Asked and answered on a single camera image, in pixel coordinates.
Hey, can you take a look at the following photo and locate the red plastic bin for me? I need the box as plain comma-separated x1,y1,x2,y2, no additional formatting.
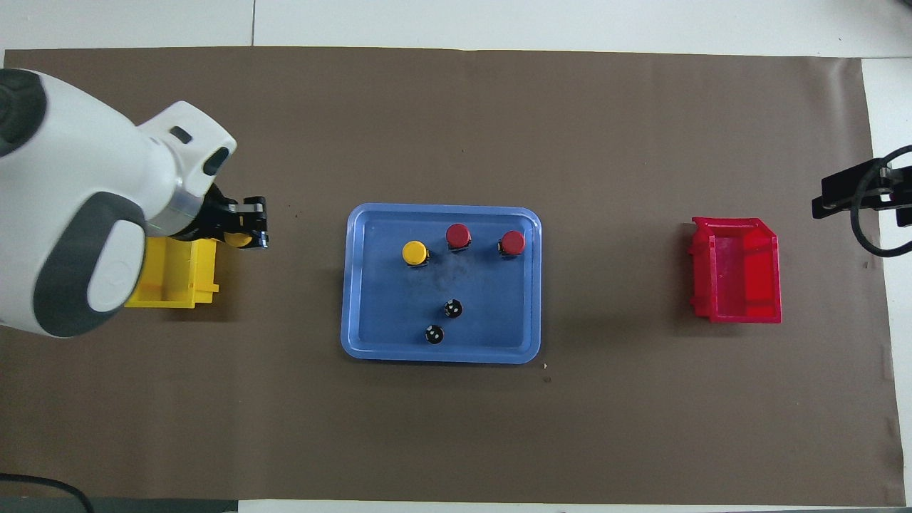
688,217,782,325

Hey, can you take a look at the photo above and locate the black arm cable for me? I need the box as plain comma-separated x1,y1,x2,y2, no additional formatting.
848,145,912,257
0,474,93,513

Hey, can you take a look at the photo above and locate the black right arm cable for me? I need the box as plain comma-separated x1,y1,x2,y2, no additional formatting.
848,145,912,257

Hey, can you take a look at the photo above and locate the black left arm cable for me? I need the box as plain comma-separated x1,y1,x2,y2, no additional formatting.
0,474,93,513

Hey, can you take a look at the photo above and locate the yellow plastic bin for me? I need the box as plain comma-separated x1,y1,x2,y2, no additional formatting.
125,237,220,309

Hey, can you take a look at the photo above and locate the brown table mat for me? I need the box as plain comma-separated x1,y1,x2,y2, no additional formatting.
0,46,906,507

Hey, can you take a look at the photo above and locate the blue plastic tray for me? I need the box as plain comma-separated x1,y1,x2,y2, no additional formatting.
341,203,542,366

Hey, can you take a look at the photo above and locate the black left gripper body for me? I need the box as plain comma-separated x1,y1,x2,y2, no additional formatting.
175,184,239,242

